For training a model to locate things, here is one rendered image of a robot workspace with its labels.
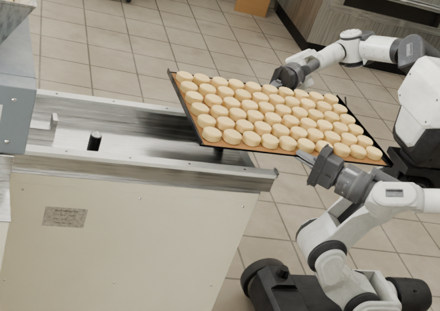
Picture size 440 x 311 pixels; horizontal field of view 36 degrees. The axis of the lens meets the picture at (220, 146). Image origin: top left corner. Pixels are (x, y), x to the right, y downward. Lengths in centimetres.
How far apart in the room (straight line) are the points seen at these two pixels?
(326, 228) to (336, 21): 336
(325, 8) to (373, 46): 300
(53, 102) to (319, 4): 373
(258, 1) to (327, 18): 82
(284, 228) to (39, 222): 176
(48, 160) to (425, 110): 113
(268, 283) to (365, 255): 89
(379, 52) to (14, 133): 143
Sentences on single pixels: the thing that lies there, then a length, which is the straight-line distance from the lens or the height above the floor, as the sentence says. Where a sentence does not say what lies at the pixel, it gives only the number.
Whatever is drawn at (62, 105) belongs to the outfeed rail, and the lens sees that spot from 200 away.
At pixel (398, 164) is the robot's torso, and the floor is 89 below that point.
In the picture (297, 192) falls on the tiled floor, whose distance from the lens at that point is 370.
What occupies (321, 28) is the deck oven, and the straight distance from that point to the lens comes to 553.
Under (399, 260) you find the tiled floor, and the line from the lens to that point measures 357.
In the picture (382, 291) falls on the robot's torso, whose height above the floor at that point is 31.
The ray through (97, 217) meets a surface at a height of 72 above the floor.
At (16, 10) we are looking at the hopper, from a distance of 142.
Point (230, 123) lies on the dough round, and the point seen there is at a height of 102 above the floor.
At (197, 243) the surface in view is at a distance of 199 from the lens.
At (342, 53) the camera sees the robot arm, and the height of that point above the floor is 107.
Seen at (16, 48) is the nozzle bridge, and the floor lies 118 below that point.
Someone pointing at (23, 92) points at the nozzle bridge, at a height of 117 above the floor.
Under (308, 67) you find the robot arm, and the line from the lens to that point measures 234.
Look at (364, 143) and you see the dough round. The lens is 205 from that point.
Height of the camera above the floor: 185
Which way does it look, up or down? 29 degrees down
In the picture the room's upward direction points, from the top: 20 degrees clockwise
